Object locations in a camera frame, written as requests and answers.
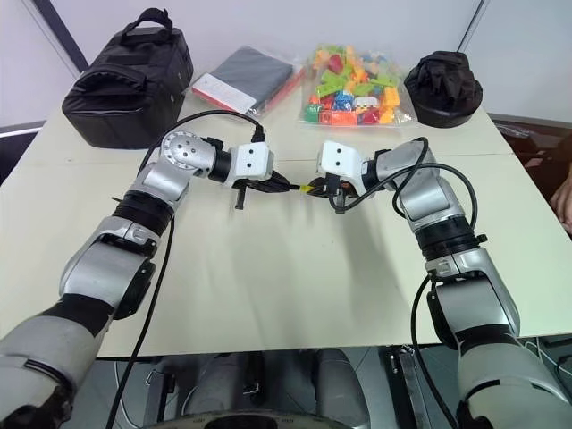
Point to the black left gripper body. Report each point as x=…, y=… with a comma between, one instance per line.
x=257, y=184

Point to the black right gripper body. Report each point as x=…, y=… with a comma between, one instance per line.
x=339, y=184

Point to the yellow marker cap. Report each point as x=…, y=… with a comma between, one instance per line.
x=305, y=188

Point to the black marker pen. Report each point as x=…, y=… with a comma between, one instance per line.
x=294, y=187

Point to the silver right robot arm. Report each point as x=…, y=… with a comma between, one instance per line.
x=478, y=286

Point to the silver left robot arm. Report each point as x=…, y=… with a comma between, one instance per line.
x=103, y=268

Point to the bag of colourful building blocks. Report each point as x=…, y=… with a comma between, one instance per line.
x=353, y=89

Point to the dark cloth in plastic packet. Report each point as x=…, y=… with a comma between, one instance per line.
x=254, y=76

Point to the black round pouch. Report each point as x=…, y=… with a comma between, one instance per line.
x=444, y=85

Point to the black fabric carry bag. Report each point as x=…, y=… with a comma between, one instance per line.
x=125, y=85

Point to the grey robot leg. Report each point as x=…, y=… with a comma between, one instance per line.
x=339, y=380
x=223, y=384

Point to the dark rounded robot torso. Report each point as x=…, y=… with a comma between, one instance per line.
x=263, y=421

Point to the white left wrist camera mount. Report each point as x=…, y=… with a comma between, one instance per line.
x=252, y=161

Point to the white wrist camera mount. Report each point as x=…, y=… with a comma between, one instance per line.
x=339, y=156
x=252, y=161

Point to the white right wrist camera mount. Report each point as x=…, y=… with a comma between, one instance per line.
x=339, y=156

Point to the black metal bracket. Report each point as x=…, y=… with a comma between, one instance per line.
x=409, y=384

